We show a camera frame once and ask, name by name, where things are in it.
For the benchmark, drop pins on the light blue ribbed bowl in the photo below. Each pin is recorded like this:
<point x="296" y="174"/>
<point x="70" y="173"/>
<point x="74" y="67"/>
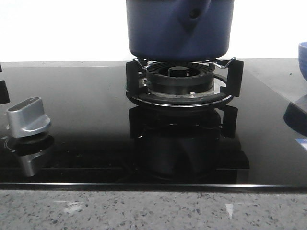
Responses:
<point x="302" y="58"/>

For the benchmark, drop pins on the dark blue cooking pot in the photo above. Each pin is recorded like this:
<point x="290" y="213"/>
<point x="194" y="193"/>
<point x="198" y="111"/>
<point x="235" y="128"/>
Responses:
<point x="179" y="30"/>

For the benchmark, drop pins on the black gas burner head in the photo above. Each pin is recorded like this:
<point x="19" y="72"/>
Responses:
<point x="179" y="78"/>

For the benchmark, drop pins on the black glass cooktop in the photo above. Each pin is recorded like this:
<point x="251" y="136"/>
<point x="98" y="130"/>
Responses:
<point x="99" y="140"/>

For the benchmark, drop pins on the black pan support grate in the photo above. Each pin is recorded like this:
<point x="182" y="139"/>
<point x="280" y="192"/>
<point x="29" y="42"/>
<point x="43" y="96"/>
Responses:
<point x="226" y="85"/>

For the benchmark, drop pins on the silver stove control knob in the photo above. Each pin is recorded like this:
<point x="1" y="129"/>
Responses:
<point x="27" y="118"/>

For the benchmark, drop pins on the blue label sticker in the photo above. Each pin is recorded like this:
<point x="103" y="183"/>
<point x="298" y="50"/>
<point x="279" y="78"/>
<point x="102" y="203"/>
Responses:
<point x="302" y="142"/>

